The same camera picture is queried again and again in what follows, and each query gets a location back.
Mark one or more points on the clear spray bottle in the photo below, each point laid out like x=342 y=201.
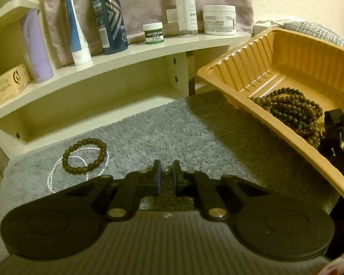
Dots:
x=186 y=11

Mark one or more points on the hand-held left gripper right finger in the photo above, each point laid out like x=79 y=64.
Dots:
x=174 y=177

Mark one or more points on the white cream jar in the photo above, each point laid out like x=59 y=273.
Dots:
x=219 y=21

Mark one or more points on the grey woven cloth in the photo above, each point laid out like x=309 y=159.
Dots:
x=318 y=28

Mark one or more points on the white shelf unit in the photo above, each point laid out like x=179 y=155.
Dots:
x=103 y=63

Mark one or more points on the yellow plastic tray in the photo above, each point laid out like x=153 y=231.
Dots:
x=289 y=63

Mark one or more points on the small cardboard box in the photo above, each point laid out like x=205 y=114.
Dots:
x=5 y=86

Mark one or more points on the dark blue spray bottle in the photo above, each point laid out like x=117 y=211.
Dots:
x=109 y=20

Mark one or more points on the small green jar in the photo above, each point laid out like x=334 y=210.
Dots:
x=153 y=34

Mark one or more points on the pink fluffy towel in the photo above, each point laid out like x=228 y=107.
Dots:
x=143 y=0

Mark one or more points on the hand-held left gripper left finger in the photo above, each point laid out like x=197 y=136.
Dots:
x=159 y=177

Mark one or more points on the white blue tube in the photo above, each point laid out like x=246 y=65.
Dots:
x=74 y=28

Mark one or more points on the grey fluffy mat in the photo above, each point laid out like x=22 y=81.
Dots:
x=160 y=129

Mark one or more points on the purple tapered bottle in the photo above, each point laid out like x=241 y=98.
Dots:
x=37 y=54

